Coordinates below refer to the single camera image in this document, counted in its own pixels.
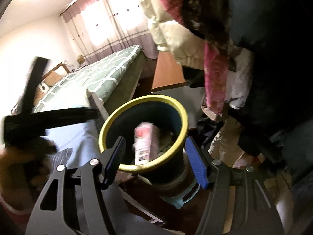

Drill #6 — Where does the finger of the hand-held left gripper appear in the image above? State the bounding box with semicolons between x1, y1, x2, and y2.
32;107;99;130
21;57;50;114

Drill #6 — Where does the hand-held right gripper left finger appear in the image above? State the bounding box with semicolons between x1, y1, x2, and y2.
26;136;126;235

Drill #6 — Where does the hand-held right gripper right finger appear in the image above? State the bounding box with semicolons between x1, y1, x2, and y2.
185;137;285;235

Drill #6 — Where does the pink white carton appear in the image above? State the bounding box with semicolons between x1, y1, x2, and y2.
133;122;160;166

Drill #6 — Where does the green plastic bag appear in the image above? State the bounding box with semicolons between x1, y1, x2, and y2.
156;130;178;157

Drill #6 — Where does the yellow rimmed blue bin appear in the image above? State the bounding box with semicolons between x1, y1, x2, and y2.
98;95;200;209

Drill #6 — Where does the person's left hand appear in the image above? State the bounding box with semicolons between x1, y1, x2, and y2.
0;147;53;201

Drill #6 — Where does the brown pillow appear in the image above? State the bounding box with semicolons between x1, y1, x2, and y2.
45;71;63;85

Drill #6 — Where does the wooden bed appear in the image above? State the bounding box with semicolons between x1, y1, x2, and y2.
11;45;147;118

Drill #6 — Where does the beige cloth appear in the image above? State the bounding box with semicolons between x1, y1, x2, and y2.
210;117;245;167

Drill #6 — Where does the green checked duvet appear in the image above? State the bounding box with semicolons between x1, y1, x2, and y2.
34;45;143;113

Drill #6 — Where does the pink patterned scarf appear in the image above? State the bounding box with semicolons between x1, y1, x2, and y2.
204;40;231;114

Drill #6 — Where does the pink curtain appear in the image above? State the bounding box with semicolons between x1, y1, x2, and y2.
60;0;159;65

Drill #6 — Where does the white cloth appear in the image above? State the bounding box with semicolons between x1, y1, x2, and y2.
227;46;253;109

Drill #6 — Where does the wooden desk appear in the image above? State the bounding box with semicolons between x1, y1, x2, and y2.
150;51;189;95

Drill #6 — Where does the black coat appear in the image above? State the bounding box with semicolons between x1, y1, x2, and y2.
230;0;313;177

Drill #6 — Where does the cream puffer jacket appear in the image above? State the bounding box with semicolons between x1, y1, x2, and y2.
133;0;208;66

